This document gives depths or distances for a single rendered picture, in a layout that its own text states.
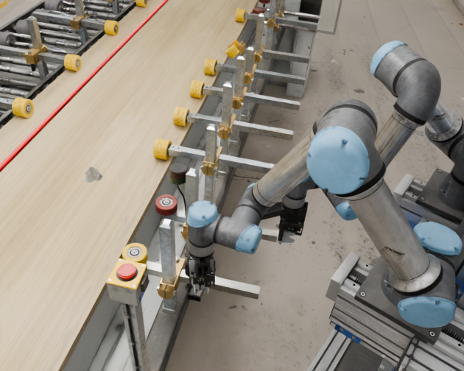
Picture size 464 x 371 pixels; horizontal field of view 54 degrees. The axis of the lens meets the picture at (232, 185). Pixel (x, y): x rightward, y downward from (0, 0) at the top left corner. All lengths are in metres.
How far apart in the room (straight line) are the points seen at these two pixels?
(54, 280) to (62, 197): 0.37
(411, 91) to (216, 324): 1.57
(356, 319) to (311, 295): 1.14
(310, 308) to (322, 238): 0.52
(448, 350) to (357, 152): 0.71
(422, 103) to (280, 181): 0.42
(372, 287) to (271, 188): 0.41
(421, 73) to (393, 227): 0.47
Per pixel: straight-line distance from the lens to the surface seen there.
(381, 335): 1.46
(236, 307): 2.46
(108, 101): 2.23
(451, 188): 1.66
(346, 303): 1.41
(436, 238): 1.19
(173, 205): 1.64
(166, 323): 1.58
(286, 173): 1.11
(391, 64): 1.33
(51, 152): 1.95
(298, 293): 2.56
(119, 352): 1.64
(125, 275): 1.03
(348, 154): 0.84
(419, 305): 1.08
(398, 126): 1.29
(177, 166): 1.47
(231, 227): 1.14
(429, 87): 1.28
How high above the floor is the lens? 2.05
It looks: 41 degrees down
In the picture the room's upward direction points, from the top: 5 degrees clockwise
